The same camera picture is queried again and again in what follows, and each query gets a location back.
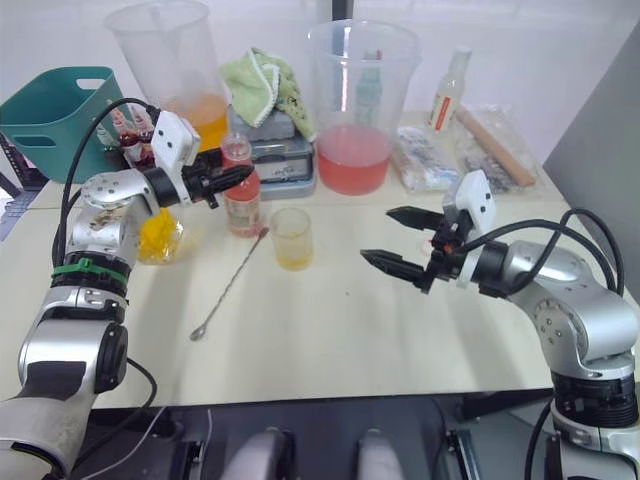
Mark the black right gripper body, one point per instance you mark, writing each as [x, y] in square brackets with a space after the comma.
[447, 260]

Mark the grey plastic case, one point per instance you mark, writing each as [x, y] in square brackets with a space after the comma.
[285, 165]

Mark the clear plastic bag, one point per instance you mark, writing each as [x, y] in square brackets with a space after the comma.
[505, 125]

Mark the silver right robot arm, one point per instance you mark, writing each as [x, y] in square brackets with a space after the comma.
[575, 305]

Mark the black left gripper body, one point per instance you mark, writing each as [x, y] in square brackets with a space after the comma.
[205, 177]

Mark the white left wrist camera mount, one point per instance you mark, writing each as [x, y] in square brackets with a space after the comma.
[172, 137]

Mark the grey partition panel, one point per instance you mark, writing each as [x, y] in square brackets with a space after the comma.
[600, 130]

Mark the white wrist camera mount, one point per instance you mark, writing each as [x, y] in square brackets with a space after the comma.
[172, 137]
[477, 197]

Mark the green band on arm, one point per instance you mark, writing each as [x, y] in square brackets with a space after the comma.
[90, 270]

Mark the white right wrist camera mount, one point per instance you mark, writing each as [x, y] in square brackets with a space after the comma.
[477, 197]

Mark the wooden rolling pin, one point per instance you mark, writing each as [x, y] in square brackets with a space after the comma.
[492, 145]

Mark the teal plastic basket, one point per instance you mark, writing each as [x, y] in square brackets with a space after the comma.
[45, 115]

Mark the plastic packet with blue print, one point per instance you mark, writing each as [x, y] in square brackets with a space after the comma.
[425, 160]

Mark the green towel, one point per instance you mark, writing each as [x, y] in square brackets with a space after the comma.
[252, 85]

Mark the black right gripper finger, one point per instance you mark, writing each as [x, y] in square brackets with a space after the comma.
[395, 262]
[415, 218]

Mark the long metal bar spoon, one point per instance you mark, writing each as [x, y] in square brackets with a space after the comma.
[230, 285]

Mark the clear bottle with orange label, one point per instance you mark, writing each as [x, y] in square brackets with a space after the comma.
[447, 95]

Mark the red juice bottle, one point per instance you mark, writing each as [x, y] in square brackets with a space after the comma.
[242, 210]

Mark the clear drinking glass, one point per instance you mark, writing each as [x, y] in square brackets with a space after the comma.
[292, 240]

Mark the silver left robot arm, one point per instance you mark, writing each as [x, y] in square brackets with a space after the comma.
[75, 310]

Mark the dark table frame bar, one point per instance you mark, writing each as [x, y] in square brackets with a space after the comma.
[505, 402]

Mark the green labelled bottle behind jug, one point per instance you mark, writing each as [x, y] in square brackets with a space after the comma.
[369, 90]

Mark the small red liquid bottle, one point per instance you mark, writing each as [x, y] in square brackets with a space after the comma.
[144, 142]
[126, 142]

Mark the grey stone block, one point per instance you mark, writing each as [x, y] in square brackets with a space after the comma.
[272, 127]

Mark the clear jug with pink liquid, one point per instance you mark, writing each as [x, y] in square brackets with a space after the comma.
[355, 150]

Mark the clear jug with orange liquid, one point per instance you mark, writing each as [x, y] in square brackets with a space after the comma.
[165, 55]

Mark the grey rounded robot part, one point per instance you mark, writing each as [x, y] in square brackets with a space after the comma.
[377, 455]
[262, 452]

